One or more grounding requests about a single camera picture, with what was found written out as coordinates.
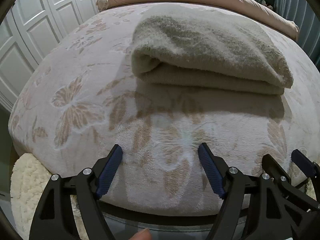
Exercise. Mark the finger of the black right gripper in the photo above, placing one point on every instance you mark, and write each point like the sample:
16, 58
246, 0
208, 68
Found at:
283, 182
308, 167

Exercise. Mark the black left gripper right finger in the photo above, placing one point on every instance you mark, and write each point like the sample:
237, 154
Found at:
268, 215

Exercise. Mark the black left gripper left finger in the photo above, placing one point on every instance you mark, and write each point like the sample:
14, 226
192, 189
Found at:
54, 219

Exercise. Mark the cream knitted sweater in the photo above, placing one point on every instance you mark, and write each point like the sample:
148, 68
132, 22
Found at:
226, 52

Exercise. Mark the operator hand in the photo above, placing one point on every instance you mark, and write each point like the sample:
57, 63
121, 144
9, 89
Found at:
142, 235

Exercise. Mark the white fluffy rug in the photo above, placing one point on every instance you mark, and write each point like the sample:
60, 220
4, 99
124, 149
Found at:
28, 180

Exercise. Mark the pink floral bed blanket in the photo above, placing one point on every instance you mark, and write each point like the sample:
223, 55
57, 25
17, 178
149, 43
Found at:
83, 99

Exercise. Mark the white panelled wardrobe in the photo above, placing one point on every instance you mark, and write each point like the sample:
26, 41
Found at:
29, 31

